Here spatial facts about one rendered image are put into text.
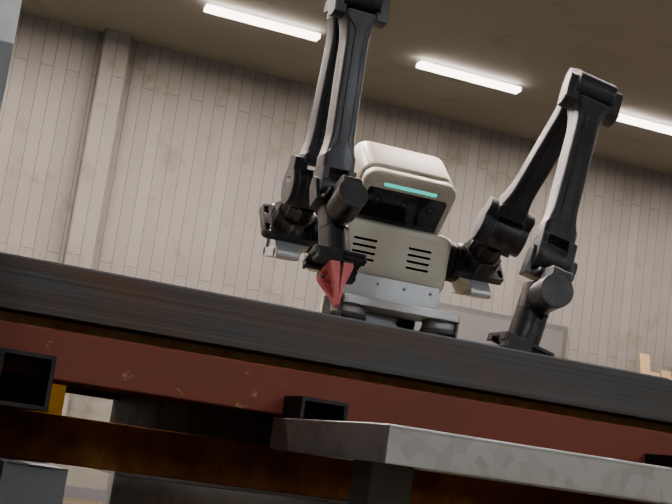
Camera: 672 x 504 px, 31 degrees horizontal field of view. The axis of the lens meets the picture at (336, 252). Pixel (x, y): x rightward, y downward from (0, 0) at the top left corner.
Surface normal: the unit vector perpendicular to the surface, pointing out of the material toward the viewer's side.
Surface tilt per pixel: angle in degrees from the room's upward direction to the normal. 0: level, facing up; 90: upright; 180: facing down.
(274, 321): 90
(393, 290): 90
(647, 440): 90
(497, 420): 90
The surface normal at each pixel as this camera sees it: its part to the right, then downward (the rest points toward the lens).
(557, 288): 0.20, -0.21
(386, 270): 0.33, 0.03
